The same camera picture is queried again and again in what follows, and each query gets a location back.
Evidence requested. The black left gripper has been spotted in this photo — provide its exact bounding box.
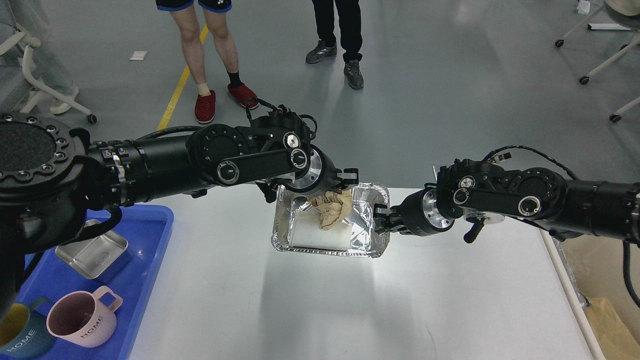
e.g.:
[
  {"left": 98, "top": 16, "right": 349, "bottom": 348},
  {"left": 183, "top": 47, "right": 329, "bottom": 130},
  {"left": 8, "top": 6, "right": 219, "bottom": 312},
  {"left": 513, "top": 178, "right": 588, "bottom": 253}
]
[{"left": 285, "top": 145, "right": 360, "bottom": 198}]

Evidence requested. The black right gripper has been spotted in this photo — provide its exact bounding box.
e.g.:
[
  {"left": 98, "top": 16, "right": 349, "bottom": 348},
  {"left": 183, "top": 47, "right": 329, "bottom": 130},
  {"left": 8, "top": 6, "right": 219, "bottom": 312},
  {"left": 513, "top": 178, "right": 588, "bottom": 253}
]
[{"left": 372, "top": 187, "right": 455, "bottom": 237}]

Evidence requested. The aluminium foil tray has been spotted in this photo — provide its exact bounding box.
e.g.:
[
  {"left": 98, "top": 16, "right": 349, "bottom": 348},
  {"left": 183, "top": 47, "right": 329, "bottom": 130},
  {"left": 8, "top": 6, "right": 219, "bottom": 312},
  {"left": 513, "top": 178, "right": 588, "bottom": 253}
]
[{"left": 271, "top": 182, "right": 390, "bottom": 258}]

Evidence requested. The brown paper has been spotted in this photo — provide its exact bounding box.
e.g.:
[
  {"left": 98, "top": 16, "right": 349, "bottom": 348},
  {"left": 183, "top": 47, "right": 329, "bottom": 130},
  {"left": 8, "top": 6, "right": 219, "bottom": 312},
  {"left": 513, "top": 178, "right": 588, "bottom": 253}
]
[{"left": 308, "top": 189, "right": 354, "bottom": 231}]

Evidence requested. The white paper cup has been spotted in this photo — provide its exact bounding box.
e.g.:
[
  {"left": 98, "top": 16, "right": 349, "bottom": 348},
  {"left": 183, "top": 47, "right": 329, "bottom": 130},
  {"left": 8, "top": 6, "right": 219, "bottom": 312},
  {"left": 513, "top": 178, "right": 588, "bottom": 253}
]
[{"left": 289, "top": 210, "right": 352, "bottom": 251}]

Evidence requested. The stainless steel tray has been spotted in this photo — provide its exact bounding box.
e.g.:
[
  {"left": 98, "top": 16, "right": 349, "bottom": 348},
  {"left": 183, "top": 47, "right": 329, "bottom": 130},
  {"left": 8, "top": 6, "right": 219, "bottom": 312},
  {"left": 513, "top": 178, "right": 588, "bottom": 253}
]
[{"left": 55, "top": 230, "right": 133, "bottom": 285}]

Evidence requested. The pink HOME mug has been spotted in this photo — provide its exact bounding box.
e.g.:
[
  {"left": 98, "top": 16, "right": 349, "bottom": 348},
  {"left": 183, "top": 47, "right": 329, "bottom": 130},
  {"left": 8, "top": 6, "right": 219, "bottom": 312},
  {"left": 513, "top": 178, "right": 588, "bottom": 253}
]
[{"left": 45, "top": 285, "right": 123, "bottom": 348}]

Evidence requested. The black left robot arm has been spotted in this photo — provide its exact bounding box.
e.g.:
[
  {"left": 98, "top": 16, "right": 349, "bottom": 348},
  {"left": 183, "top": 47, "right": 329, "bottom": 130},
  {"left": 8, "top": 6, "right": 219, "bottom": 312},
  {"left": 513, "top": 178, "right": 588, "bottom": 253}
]
[{"left": 0, "top": 98, "right": 359, "bottom": 317}]

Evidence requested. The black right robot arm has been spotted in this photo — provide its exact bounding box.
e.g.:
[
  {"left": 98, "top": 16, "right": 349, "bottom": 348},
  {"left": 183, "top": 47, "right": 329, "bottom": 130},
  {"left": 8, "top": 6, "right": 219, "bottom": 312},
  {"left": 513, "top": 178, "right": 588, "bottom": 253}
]
[{"left": 373, "top": 146, "right": 639, "bottom": 304}]

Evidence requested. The person in black trousers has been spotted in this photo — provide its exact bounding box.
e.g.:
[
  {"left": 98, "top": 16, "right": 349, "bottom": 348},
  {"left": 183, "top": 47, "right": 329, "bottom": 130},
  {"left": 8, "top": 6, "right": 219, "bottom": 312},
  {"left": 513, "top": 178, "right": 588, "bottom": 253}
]
[{"left": 305, "top": 0, "right": 364, "bottom": 91}]

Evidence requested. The cream plastic bin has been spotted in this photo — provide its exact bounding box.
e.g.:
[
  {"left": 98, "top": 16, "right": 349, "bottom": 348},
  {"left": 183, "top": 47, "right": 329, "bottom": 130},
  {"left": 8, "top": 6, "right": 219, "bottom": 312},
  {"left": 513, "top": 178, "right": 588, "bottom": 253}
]
[{"left": 542, "top": 232, "right": 640, "bottom": 360}]

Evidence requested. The person in blue shorts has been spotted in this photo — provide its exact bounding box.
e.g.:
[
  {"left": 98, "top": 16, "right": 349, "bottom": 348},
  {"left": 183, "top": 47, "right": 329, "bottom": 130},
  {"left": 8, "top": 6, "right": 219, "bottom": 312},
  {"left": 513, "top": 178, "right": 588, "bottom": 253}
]
[{"left": 155, "top": 0, "right": 260, "bottom": 125}]

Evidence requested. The blue plastic tray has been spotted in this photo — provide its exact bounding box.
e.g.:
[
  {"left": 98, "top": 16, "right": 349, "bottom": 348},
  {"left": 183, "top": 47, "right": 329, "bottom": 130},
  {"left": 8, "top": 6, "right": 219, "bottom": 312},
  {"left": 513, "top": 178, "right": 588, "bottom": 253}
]
[{"left": 16, "top": 205, "right": 174, "bottom": 360}]

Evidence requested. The white wheeled chair left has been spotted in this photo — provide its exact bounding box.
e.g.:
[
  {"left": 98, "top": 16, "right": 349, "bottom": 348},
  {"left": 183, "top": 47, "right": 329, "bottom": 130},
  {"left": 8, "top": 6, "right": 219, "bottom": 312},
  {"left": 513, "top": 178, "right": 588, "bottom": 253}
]
[{"left": 1, "top": 25, "right": 98, "bottom": 125}]

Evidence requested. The person in grey trousers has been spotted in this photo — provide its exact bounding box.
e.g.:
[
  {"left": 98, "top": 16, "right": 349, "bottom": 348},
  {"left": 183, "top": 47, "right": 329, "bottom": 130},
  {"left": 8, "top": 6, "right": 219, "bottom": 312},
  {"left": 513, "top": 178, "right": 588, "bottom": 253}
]
[{"left": 1, "top": 0, "right": 79, "bottom": 116}]

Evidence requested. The blue HOME mug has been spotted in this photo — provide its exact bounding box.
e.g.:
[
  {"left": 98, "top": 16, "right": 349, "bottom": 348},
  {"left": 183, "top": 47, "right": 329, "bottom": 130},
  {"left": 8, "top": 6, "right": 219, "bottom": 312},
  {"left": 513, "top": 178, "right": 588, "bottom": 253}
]
[{"left": 0, "top": 296, "right": 57, "bottom": 359}]

